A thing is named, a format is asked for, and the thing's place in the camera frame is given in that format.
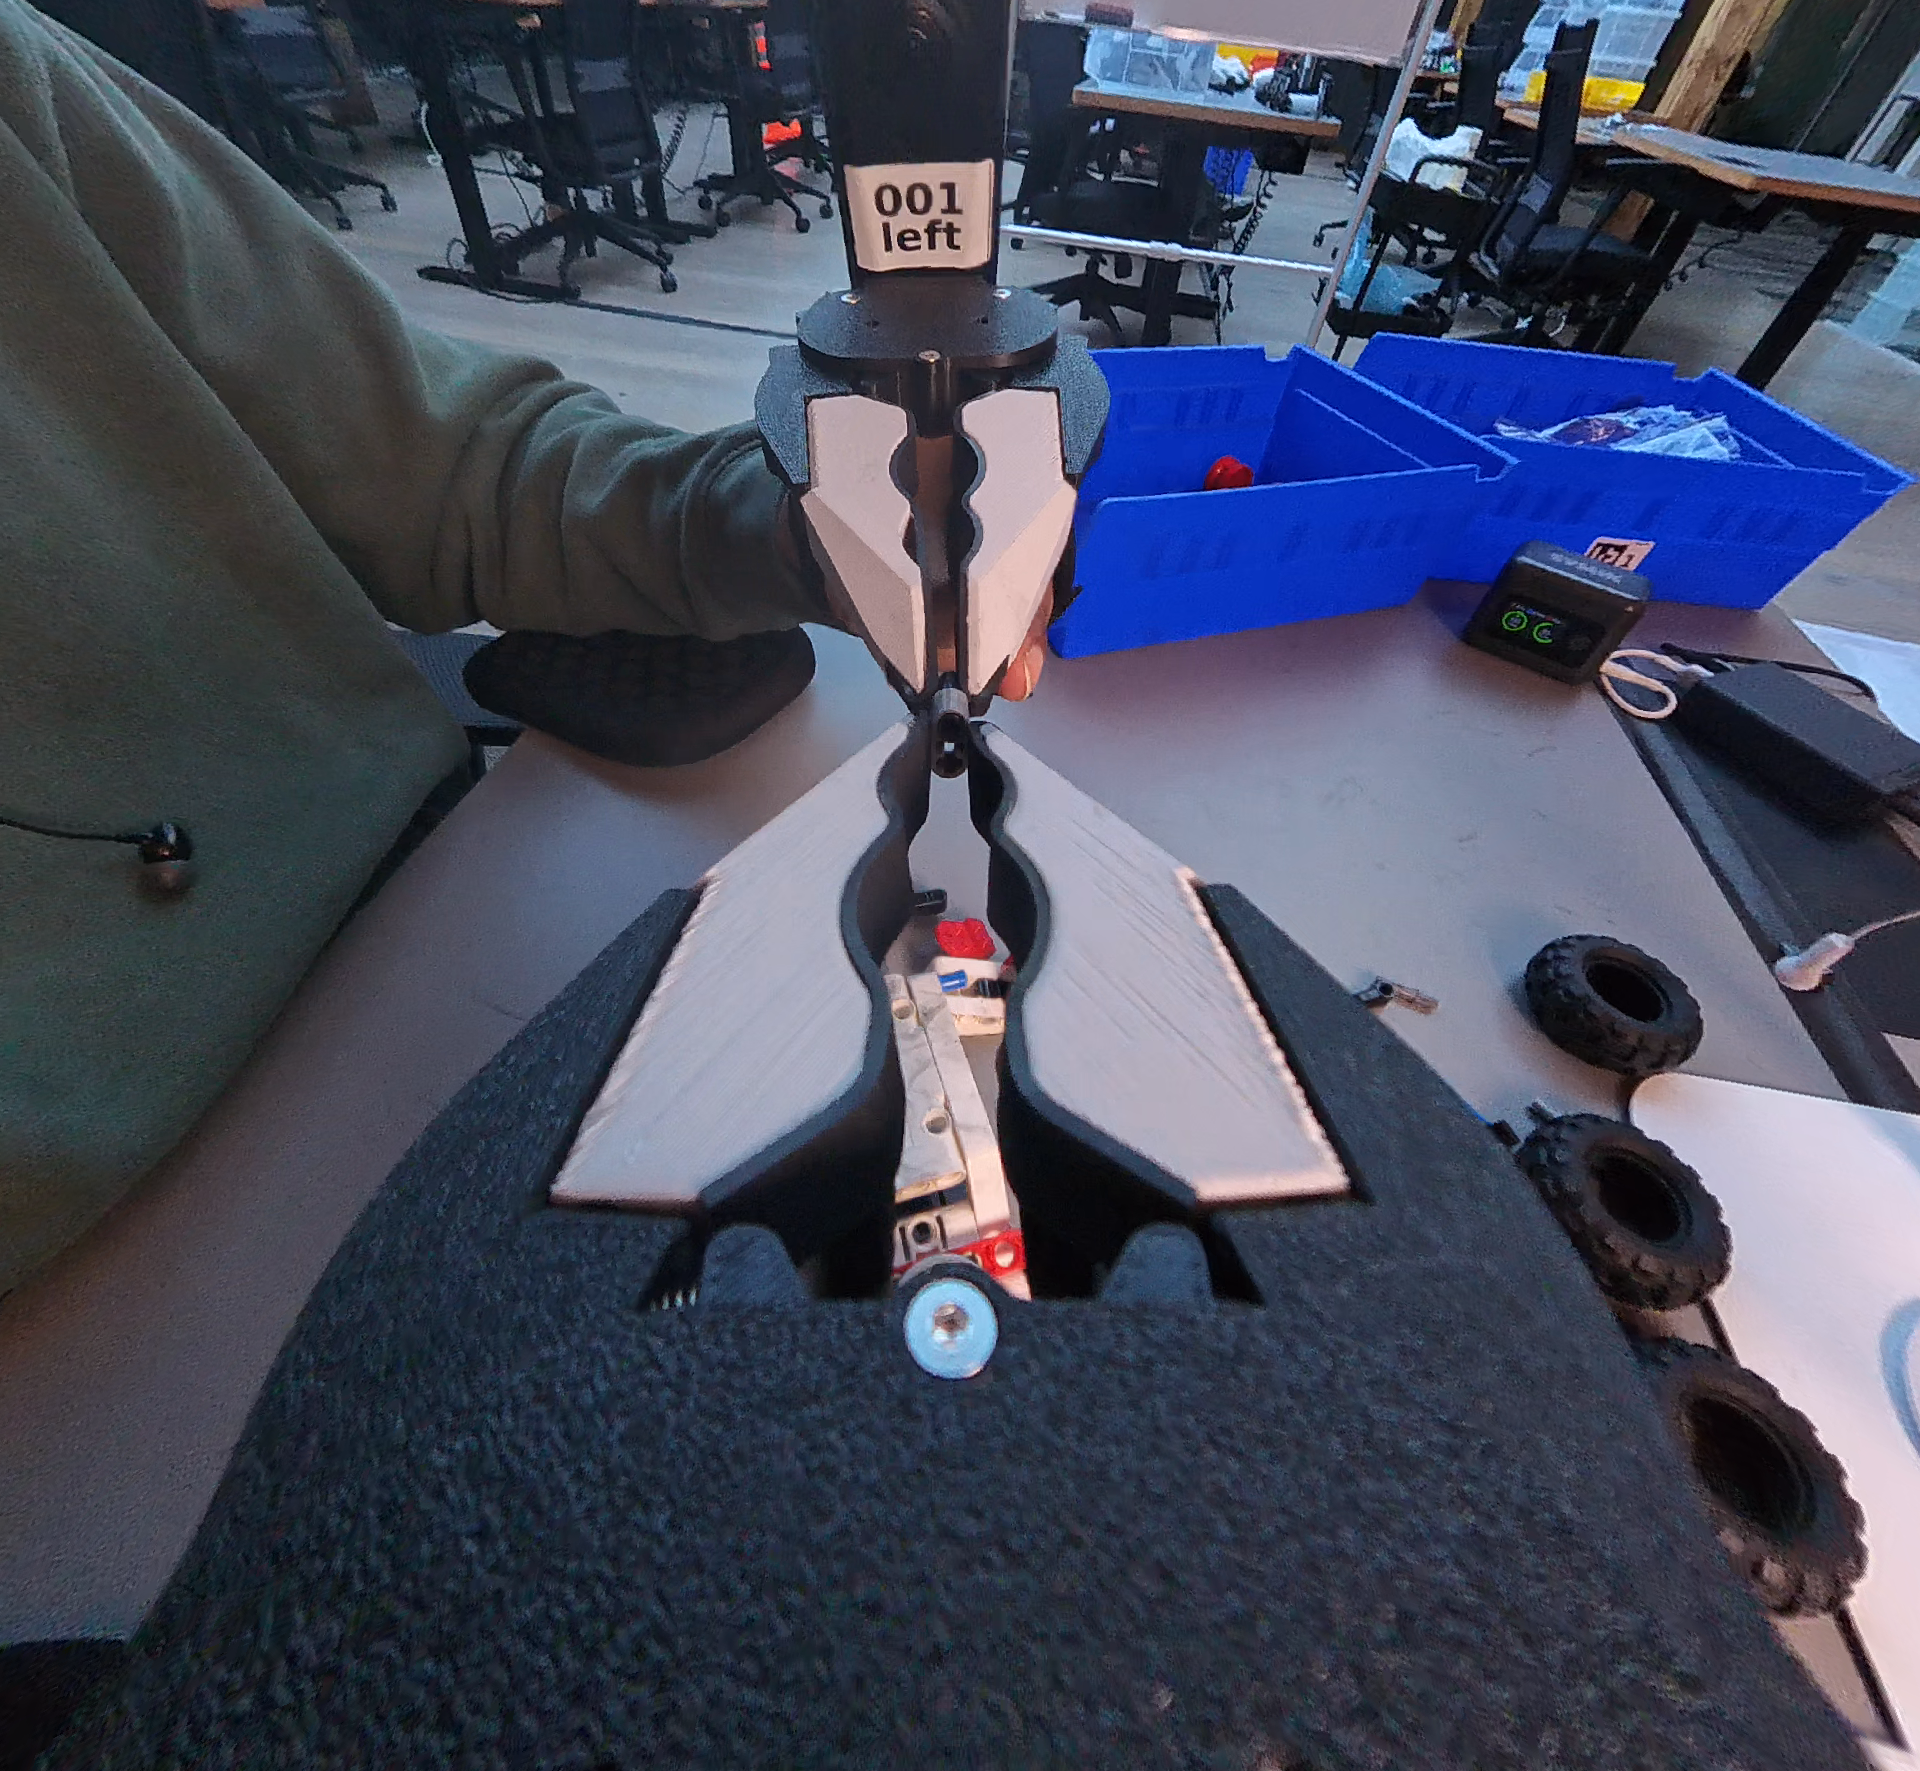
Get white booklet stand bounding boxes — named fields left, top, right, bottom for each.
left=1627, top=912, right=1920, bottom=1743

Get person's green sweatshirt torso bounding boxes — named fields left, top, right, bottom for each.
left=0, top=0, right=482, bottom=1293

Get person's left hand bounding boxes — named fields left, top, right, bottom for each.
left=994, top=599, right=1060, bottom=704

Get black earbud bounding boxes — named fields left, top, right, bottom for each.
left=0, top=819, right=198, bottom=899

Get black chair armrest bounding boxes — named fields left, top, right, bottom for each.
left=461, top=622, right=818, bottom=767

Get black office chair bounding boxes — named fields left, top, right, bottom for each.
left=502, top=0, right=683, bottom=298
left=197, top=0, right=401, bottom=231
left=1326, top=17, right=1653, bottom=355
left=697, top=0, right=834, bottom=234

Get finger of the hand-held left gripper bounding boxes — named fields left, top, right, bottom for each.
left=957, top=393, right=1081, bottom=700
left=799, top=395, right=938, bottom=704

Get person's left forearm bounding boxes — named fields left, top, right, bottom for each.
left=381, top=347, right=842, bottom=650

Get white brick toy truck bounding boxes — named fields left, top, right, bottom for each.
left=878, top=885, right=1037, bottom=1300

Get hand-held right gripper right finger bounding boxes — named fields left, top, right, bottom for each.
left=970, top=721, right=1354, bottom=1211

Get black power adapter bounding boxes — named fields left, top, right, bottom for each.
left=1672, top=661, right=1920, bottom=820

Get grey desk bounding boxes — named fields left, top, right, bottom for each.
left=0, top=577, right=1920, bottom=1771

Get black power bank with screen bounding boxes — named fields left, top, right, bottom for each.
left=1463, top=541, right=1653, bottom=688

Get clear plastic bags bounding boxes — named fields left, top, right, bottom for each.
left=1492, top=405, right=1745, bottom=463

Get stack of clear plastic boxes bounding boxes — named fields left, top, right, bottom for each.
left=1523, top=0, right=1710, bottom=110

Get white paper sheet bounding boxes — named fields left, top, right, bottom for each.
left=1791, top=617, right=1920, bottom=740

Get black desk mat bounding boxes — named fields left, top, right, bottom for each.
left=1616, top=661, right=1920, bottom=1114

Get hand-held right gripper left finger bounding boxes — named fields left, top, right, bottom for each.
left=550, top=725, right=925, bottom=1214

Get black toy tyre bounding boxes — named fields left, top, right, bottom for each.
left=1525, top=934, right=1704, bottom=1076
left=1627, top=1337, right=1870, bottom=1618
left=1517, top=1113, right=1731, bottom=1313

